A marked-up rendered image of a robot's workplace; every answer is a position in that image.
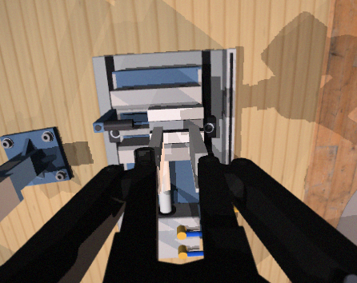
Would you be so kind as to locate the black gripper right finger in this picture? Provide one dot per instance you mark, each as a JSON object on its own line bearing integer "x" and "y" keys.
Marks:
{"x": 306, "y": 247}

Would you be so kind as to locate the dark grey metal block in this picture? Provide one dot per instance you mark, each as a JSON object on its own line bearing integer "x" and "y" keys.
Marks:
{"x": 175, "y": 121}

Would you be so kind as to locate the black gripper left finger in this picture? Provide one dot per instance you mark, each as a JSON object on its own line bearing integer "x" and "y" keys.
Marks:
{"x": 64, "y": 248}

